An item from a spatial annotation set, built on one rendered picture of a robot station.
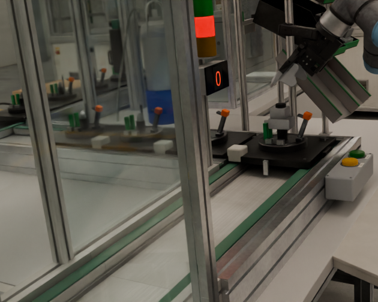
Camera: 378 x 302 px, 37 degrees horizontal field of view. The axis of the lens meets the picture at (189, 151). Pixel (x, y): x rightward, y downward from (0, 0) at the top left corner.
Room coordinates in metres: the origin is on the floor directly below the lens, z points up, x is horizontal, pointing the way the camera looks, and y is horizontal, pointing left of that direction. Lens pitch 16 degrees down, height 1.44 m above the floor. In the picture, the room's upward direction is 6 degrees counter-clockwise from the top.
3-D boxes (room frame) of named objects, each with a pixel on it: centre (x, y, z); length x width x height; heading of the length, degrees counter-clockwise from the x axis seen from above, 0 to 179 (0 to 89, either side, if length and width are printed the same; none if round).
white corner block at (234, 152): (1.52, -0.14, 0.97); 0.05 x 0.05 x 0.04; 58
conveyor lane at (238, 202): (1.31, -0.09, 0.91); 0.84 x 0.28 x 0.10; 148
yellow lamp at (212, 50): (1.45, -0.07, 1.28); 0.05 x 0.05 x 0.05
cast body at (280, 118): (1.56, -0.26, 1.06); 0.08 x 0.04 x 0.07; 58
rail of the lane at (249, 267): (1.24, -0.26, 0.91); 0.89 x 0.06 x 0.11; 148
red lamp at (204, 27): (1.45, -0.07, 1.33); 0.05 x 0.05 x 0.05
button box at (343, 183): (1.37, -0.41, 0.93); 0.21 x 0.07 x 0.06; 148
